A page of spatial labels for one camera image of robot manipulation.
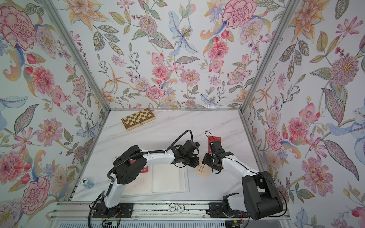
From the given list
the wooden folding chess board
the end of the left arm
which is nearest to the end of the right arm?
the end of the left arm

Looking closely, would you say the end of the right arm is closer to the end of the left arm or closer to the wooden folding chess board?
the end of the left arm

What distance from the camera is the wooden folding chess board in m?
1.09
